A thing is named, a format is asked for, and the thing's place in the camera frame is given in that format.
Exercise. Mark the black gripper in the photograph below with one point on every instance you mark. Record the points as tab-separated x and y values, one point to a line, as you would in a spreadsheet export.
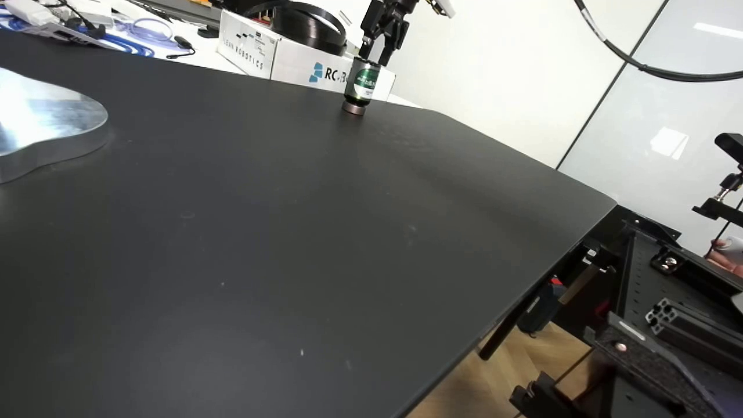
376	16

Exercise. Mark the green medicine bottle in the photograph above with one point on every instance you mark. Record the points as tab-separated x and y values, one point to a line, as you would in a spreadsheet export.
361	87

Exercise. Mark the white Robotiq cardboard box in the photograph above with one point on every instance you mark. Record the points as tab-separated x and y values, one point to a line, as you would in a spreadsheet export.
261	51

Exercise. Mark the blue plastic packaging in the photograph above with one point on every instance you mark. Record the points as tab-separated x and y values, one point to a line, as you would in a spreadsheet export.
128	38

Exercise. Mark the black optical breadboard base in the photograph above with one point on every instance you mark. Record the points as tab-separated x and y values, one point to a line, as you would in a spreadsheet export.
661	322

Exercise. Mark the black camera stand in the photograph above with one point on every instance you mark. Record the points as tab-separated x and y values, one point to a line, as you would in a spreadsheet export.
716	204

